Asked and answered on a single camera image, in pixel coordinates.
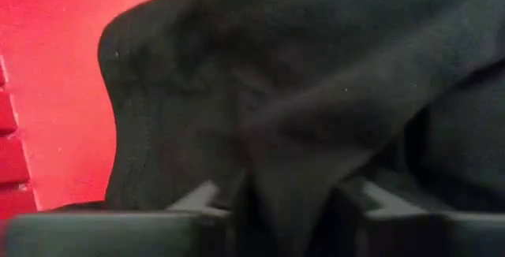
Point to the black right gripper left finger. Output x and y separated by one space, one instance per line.
201 200

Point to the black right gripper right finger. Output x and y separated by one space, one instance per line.
382 203

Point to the black long-sleeved shirt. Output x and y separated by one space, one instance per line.
276 71

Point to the red plastic laundry bin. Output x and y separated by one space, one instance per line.
51 91

